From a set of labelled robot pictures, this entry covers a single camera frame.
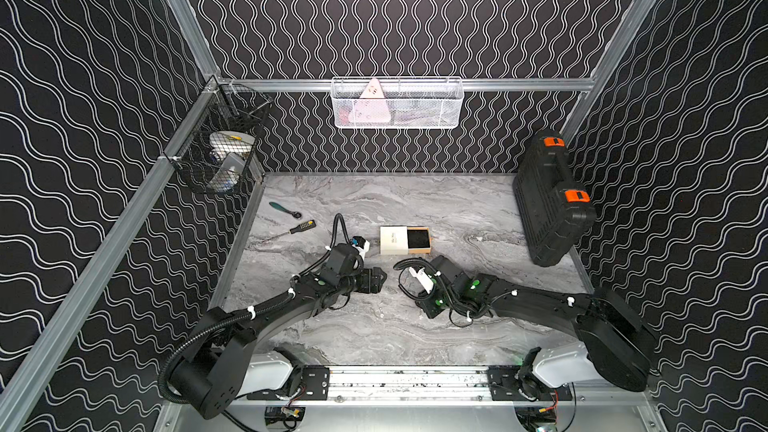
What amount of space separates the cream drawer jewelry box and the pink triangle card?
365mm

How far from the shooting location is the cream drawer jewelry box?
39.0 inches

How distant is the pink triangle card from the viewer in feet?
2.94

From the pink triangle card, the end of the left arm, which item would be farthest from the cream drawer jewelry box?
the pink triangle card

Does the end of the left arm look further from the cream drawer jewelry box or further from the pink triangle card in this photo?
the pink triangle card
